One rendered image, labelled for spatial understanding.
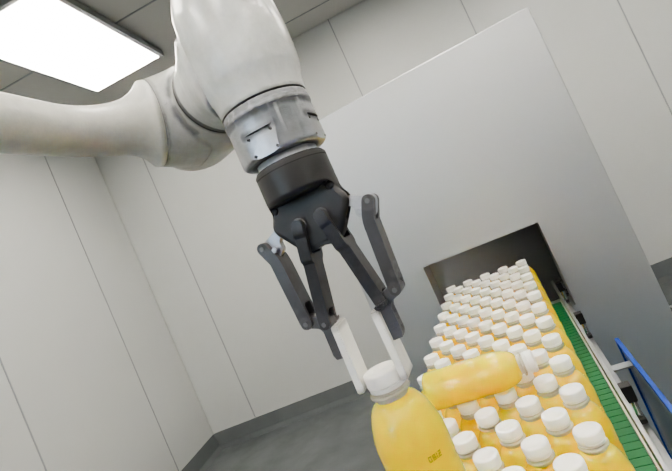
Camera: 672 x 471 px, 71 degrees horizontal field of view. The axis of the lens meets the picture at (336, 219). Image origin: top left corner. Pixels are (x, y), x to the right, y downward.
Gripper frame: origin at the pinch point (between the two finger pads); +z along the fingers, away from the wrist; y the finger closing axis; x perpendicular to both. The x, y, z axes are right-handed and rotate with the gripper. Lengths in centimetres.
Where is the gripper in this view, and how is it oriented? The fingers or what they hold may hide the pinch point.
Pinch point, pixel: (371, 348)
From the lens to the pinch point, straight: 47.9
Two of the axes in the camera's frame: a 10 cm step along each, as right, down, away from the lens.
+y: 8.6, -4.0, -3.1
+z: 4.1, 9.1, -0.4
